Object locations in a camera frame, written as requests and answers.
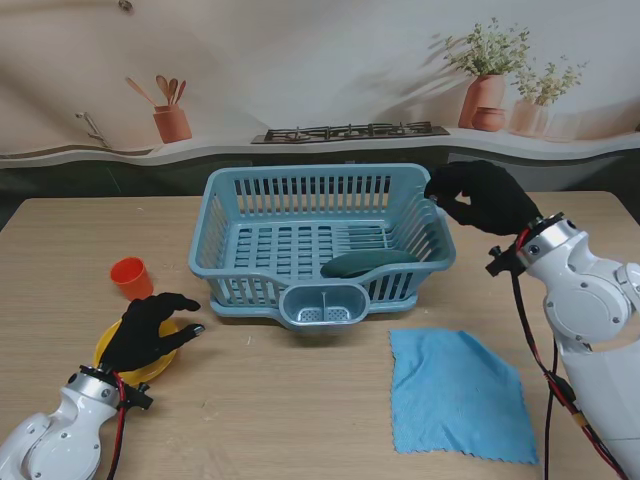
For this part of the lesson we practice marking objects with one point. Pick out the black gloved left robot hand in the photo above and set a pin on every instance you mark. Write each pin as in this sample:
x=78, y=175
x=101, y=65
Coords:
x=140, y=337

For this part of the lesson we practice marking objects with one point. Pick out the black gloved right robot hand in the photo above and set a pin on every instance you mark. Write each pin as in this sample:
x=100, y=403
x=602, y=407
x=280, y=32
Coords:
x=495, y=200

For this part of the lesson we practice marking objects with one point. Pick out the yellow plastic plate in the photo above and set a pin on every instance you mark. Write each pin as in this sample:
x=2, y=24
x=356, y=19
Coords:
x=150, y=367

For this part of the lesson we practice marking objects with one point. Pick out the teal plastic plate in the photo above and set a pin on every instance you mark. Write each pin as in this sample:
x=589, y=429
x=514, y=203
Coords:
x=360, y=262

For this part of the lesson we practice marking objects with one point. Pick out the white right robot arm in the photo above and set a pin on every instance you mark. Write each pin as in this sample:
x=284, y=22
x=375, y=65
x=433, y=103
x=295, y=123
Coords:
x=590, y=300

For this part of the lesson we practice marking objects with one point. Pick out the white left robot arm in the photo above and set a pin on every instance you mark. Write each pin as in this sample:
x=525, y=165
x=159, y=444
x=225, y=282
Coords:
x=55, y=435

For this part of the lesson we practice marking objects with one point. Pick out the orange plastic cup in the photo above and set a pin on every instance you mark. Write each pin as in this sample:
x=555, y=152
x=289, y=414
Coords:
x=132, y=280

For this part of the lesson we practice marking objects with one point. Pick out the light blue plastic dish basket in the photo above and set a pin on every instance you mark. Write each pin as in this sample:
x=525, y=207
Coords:
x=260, y=210

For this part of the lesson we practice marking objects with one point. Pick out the blue cleaning cloth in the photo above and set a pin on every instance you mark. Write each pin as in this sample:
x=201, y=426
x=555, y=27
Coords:
x=445, y=400

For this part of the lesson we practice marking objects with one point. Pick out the printed kitchen backdrop banner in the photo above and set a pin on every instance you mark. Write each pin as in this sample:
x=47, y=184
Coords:
x=320, y=60

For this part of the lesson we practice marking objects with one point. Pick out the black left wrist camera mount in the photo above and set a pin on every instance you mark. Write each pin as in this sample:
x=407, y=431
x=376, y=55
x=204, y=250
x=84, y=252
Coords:
x=140, y=397

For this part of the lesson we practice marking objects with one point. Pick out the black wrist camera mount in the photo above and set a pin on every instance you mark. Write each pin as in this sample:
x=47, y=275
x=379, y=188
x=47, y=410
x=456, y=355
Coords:
x=140, y=397
x=500, y=262

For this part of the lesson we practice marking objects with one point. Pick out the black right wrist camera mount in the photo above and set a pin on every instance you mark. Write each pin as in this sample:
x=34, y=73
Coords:
x=500, y=262

